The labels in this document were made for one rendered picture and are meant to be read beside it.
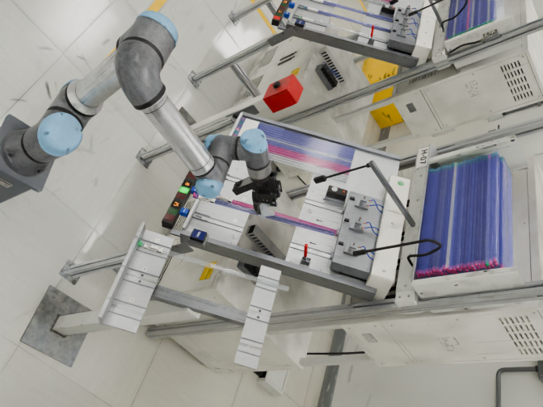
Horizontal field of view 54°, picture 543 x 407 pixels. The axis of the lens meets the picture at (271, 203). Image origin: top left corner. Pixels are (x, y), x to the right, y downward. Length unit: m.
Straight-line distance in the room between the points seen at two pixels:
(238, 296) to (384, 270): 0.67
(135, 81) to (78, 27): 1.59
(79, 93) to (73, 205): 0.96
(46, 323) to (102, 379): 0.36
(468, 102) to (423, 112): 0.24
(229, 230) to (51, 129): 0.70
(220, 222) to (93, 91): 0.66
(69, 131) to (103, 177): 1.03
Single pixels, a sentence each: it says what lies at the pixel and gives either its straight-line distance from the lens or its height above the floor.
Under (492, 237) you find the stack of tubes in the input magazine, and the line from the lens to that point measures 1.79.
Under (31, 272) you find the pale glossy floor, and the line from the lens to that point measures 2.38.
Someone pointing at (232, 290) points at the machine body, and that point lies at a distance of 2.19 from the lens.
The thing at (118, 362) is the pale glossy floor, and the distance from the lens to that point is 2.58.
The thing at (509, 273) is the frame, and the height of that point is 1.69.
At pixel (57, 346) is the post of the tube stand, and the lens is 2.41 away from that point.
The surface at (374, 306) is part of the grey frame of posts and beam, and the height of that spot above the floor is 1.22.
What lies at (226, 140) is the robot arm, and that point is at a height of 1.09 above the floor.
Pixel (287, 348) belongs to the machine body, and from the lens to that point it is 2.44.
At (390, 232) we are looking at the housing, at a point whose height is 1.29.
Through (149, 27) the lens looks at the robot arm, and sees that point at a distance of 1.41.
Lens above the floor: 2.09
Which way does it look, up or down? 36 degrees down
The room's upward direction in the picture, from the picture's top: 74 degrees clockwise
